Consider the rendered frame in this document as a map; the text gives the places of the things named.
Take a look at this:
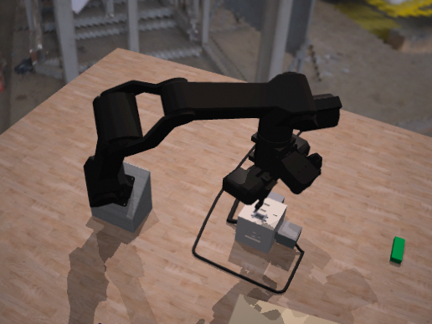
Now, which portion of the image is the green rectangular block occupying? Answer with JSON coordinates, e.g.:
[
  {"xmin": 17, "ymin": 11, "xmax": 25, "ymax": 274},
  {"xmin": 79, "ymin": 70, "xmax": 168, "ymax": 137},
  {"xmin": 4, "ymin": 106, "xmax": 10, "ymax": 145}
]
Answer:
[{"xmin": 390, "ymin": 236, "xmax": 405, "ymax": 264}]

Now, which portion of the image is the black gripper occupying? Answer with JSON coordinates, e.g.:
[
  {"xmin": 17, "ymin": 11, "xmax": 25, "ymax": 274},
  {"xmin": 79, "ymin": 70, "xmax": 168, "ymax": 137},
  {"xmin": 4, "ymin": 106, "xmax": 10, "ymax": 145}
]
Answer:
[{"xmin": 222, "ymin": 132, "xmax": 311, "ymax": 206}]

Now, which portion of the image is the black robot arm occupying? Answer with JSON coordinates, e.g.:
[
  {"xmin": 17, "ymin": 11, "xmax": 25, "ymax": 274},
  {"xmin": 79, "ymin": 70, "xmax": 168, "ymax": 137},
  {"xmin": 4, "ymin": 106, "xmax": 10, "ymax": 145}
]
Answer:
[{"xmin": 83, "ymin": 72, "xmax": 342, "ymax": 207}]

